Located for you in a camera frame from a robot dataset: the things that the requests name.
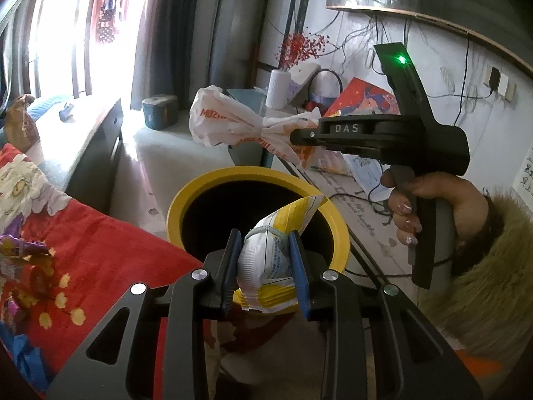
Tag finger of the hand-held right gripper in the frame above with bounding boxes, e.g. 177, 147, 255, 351
289, 121, 377, 149

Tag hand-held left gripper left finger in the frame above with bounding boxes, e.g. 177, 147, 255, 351
46, 229, 243, 400

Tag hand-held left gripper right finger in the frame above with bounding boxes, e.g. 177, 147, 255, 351
288, 230, 484, 400

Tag white yellow plastic packet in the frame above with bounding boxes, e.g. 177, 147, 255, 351
233, 194, 325, 313

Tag yellow round trash bin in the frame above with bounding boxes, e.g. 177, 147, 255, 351
167, 167, 350, 315

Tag white orange plastic bag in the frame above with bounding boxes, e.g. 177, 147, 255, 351
189, 85, 329, 171

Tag purple foil wrapper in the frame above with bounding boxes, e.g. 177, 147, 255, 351
0, 233, 56, 268

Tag person's right forearm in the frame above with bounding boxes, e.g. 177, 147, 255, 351
416, 189, 533, 344

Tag person's right hand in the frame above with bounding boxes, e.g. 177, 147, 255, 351
381, 169, 490, 246

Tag red illustrated book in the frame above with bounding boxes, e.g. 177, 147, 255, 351
322, 77, 401, 118

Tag white printed paper sheet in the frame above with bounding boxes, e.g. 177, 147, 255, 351
312, 150, 396, 194

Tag white paper roll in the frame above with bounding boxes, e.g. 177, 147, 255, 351
266, 70, 291, 109

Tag white paper note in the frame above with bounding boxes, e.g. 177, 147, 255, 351
514, 146, 533, 201

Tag red artificial flower sprigs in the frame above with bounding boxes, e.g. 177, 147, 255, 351
277, 31, 326, 71

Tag red floral blanket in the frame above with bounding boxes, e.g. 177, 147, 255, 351
0, 142, 234, 388

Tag blue storage box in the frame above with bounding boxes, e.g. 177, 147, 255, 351
142, 94, 180, 130

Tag dark grey curtain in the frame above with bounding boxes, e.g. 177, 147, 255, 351
131, 0, 203, 111

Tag dark coffee table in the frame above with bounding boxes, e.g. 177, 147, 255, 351
25, 98, 126, 215

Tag blue plastic wrapper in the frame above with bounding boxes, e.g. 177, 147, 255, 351
12, 333, 47, 381

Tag hanging clothes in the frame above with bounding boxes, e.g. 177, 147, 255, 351
94, 0, 131, 44

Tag brown paper bag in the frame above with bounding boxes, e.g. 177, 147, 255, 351
4, 94, 41, 151

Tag black hoop handle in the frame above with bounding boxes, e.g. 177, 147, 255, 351
308, 69, 344, 106

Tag white wall socket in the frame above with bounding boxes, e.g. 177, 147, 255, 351
484, 67, 517, 101

